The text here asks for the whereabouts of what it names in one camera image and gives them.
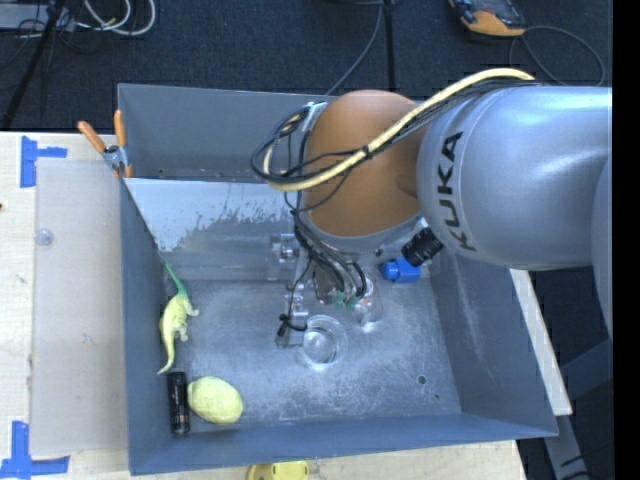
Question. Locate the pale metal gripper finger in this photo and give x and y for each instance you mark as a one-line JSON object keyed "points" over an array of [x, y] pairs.
{"points": [[286, 254], [296, 304]]}

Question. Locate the clear glass bowl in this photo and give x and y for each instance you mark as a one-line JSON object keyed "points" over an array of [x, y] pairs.
{"points": [[324, 343]]}

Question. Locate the clear bottle with blue cap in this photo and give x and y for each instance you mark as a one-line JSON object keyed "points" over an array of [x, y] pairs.
{"points": [[397, 270]]}

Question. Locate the grey metal bin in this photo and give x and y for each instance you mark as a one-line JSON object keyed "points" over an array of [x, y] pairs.
{"points": [[390, 378]]}

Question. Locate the yellow-green toy dinosaur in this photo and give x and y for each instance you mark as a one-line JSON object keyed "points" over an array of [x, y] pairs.
{"points": [[175, 318]]}

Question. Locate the yellow-green toy lemon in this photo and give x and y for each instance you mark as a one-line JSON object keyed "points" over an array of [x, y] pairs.
{"points": [[215, 400]]}

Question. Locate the black cylindrical battery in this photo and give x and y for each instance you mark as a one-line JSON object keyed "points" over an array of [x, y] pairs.
{"points": [[178, 403]]}

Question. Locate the pale wood flat board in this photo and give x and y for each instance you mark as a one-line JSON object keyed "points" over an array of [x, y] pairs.
{"points": [[75, 318]]}

